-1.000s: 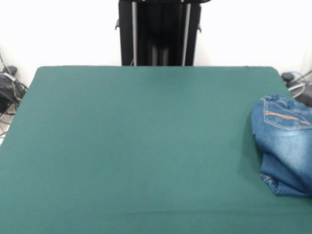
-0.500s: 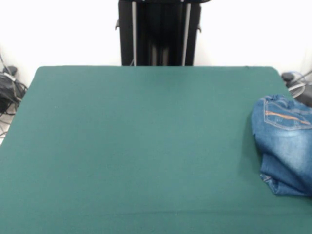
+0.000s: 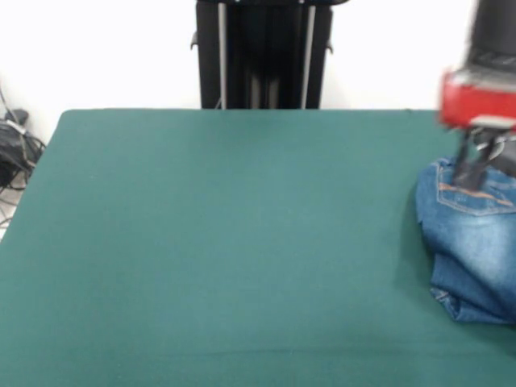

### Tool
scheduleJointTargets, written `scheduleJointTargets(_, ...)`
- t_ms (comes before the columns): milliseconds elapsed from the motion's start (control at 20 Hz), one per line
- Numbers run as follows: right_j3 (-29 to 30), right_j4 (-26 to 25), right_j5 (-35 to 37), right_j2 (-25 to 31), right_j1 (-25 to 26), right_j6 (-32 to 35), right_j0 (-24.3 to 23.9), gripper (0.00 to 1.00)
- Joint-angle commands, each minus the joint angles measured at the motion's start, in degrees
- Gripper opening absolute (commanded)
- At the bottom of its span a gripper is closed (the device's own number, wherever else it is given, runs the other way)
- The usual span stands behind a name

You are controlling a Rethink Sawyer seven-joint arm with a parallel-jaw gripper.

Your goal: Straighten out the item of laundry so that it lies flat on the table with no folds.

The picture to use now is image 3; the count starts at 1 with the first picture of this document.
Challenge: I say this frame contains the black cable tangle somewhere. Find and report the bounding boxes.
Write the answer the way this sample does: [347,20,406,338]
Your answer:
[0,120,46,193]

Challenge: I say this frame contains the dark green table cloth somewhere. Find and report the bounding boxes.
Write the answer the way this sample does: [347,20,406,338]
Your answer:
[0,108,516,387]

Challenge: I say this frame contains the blue denim jeans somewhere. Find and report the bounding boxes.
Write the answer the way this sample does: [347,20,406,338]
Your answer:
[414,156,516,326]

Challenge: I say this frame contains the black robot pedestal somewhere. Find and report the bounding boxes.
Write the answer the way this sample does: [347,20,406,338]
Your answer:
[189,0,335,110]

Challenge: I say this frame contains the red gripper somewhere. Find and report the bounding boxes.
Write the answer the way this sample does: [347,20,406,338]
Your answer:
[437,66,516,191]

